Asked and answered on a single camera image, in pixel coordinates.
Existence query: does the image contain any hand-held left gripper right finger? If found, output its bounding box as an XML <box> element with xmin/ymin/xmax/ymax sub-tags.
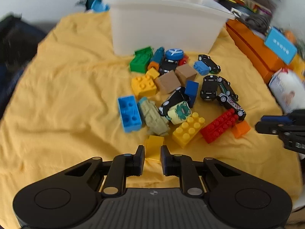
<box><xmin>161</xmin><ymin>145</ymin><xmax>241</xmax><ymax>197</ymax></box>

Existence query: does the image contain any cream dinosaur cube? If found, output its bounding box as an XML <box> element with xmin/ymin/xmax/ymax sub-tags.
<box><xmin>167</xmin><ymin>101</ymin><xmax>192</xmax><ymax>125</ymax></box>

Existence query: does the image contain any white plastic storage bin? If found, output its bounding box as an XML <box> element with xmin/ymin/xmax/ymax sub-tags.
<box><xmin>92</xmin><ymin>0</ymin><xmax>235</xmax><ymax>56</ymax></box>

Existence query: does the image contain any dark green toy car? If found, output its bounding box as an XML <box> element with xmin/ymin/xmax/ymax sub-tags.
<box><xmin>218</xmin><ymin>76</ymin><xmax>239</xmax><ymax>101</ymax></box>

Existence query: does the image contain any brown cube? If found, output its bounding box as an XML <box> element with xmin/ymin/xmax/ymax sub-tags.
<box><xmin>155</xmin><ymin>73</ymin><xmax>181</xmax><ymax>93</ymax></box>
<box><xmin>175</xmin><ymin>65</ymin><xmax>197</xmax><ymax>84</ymax></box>

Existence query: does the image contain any black white toy car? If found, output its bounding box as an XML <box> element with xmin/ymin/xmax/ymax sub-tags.
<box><xmin>158</xmin><ymin>87</ymin><xmax>191</xmax><ymax>117</ymax></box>

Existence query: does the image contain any green building block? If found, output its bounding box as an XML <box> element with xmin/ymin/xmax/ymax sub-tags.
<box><xmin>129</xmin><ymin>57</ymin><xmax>148</xmax><ymax>73</ymax></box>

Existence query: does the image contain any khaki toy tank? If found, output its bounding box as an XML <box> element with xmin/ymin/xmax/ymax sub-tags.
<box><xmin>139</xmin><ymin>98</ymin><xmax>170</xmax><ymax>136</ymax></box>

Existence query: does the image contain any teal toy train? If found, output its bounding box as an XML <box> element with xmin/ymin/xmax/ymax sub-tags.
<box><xmin>148</xmin><ymin>47</ymin><xmax>165</xmax><ymax>71</ymax></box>

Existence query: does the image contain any yellow cloth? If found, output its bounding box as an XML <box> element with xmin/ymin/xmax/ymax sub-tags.
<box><xmin>0</xmin><ymin>12</ymin><xmax>302</xmax><ymax>229</ymax></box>

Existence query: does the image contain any yellow box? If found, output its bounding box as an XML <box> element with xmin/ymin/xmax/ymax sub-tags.
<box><xmin>289</xmin><ymin>55</ymin><xmax>305</xmax><ymax>77</ymax></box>

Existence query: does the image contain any light blue card box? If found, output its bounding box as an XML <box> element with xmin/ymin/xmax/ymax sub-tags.
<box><xmin>264</xmin><ymin>27</ymin><xmax>298</xmax><ymax>65</ymax></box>

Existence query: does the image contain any small light blue block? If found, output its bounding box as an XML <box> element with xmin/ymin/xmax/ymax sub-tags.
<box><xmin>193</xmin><ymin>61</ymin><xmax>210</xmax><ymax>75</ymax></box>

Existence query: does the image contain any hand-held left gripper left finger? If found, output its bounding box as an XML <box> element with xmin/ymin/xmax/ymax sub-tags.
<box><xmin>63</xmin><ymin>145</ymin><xmax>145</xmax><ymax>198</ymax></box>

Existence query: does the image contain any small yellow block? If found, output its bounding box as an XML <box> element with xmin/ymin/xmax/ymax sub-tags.
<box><xmin>146</xmin><ymin>68</ymin><xmax>160</xmax><ymax>80</ymax></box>

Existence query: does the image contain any white packet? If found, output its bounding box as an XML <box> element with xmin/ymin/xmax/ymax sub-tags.
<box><xmin>269</xmin><ymin>67</ymin><xmax>305</xmax><ymax>115</ymax></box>

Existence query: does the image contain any light blue four-stud block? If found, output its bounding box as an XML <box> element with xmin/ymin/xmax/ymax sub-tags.
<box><xmin>118</xmin><ymin>96</ymin><xmax>143</xmax><ymax>133</ymax></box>

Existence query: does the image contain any dark blue bag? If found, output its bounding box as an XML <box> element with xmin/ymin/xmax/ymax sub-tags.
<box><xmin>0</xmin><ymin>14</ymin><xmax>48</xmax><ymax>115</ymax></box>

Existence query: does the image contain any grey cable bundle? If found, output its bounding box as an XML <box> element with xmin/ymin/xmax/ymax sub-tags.
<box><xmin>243</xmin><ymin>14</ymin><xmax>271</xmax><ymax>30</ymax></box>

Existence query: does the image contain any orange box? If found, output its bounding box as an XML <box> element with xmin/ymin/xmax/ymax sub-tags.
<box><xmin>226</xmin><ymin>19</ymin><xmax>292</xmax><ymax>84</ymax></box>

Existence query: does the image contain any long red building block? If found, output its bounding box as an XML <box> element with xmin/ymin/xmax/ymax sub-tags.
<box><xmin>200</xmin><ymin>108</ymin><xmax>239</xmax><ymax>144</ymax></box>

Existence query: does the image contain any black toy car green stripe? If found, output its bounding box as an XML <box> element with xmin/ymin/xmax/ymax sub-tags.
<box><xmin>198</xmin><ymin>54</ymin><xmax>221</xmax><ymax>74</ymax></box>

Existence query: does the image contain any yellow arch block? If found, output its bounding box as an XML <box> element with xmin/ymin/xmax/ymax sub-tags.
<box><xmin>144</xmin><ymin>135</ymin><xmax>165</xmax><ymax>164</ymax></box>

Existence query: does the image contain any blue round airplane disc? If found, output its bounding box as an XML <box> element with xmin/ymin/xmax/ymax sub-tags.
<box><xmin>164</xmin><ymin>48</ymin><xmax>184</xmax><ymax>61</ymax></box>

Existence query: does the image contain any black checkered toy car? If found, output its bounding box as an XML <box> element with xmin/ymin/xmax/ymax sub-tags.
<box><xmin>217</xmin><ymin>93</ymin><xmax>246</xmax><ymax>121</ymax></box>

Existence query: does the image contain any yellow four-stud block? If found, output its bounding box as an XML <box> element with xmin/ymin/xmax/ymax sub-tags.
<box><xmin>131</xmin><ymin>74</ymin><xmax>157</xmax><ymax>99</ymax></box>

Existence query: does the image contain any yellow six-stud block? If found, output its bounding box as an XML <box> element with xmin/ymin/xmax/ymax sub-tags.
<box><xmin>172</xmin><ymin>112</ymin><xmax>206</xmax><ymax>149</ymax></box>

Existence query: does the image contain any orange building block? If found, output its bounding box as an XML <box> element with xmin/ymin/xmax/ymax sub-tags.
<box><xmin>232</xmin><ymin>120</ymin><xmax>251</xmax><ymax>138</ymax></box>

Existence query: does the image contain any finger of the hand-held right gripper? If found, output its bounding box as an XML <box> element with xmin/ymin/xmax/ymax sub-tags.
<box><xmin>255</xmin><ymin>122</ymin><xmax>305</xmax><ymax>154</ymax></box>
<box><xmin>261</xmin><ymin>110</ymin><xmax>305</xmax><ymax>125</ymax></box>

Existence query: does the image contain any dark blue arch block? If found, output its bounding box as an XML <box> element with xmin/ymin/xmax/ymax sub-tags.
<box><xmin>185</xmin><ymin>81</ymin><xmax>199</xmax><ymax>108</ymax></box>

